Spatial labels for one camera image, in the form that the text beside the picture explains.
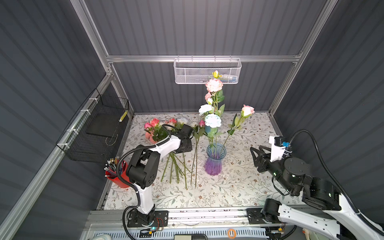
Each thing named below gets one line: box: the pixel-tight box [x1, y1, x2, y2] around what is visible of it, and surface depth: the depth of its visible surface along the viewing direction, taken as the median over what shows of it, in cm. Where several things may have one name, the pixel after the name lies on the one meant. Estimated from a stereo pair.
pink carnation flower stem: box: [204, 70, 225, 118], surface depth 67 cm
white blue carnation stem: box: [198, 104, 223, 150], surface depth 70 cm
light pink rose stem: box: [222, 104, 255, 148], surface depth 70 cm
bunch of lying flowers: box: [144, 117, 206, 189], surface depth 95 cm
